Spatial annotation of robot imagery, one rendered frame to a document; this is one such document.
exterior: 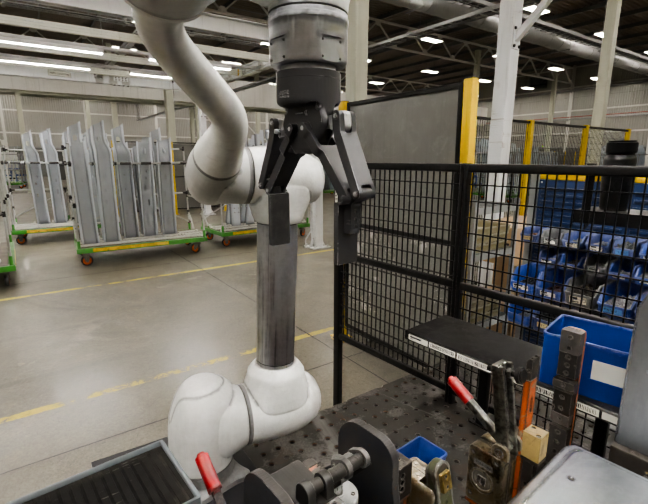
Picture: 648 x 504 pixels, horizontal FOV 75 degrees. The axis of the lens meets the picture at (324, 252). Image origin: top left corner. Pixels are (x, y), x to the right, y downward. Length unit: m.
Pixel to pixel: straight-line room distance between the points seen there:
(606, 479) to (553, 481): 0.10
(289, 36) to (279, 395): 0.86
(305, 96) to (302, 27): 0.07
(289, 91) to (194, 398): 0.79
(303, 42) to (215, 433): 0.89
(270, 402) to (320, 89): 0.83
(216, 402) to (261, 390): 0.12
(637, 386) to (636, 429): 0.09
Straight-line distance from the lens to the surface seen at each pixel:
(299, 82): 0.49
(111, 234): 7.28
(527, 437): 0.94
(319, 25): 0.50
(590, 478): 0.99
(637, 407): 1.07
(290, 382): 1.13
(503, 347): 1.36
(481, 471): 0.92
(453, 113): 2.71
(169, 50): 0.60
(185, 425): 1.11
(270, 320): 1.07
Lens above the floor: 1.57
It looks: 13 degrees down
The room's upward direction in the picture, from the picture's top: straight up
